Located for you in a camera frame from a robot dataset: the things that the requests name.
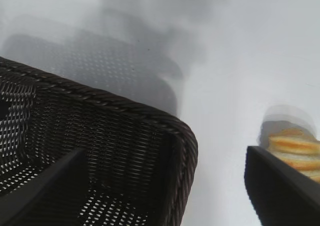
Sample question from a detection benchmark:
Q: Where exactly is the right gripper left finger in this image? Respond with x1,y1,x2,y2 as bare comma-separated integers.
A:
0,147,88,226

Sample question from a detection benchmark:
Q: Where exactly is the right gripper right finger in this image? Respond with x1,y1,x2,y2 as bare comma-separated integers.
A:
243,145,320,226

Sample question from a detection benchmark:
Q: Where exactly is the long twisted striped bread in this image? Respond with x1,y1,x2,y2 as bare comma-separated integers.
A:
260,127,320,184

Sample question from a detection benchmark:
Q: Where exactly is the dark brown wicker basket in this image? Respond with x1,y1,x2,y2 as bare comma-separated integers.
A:
0,56,199,226

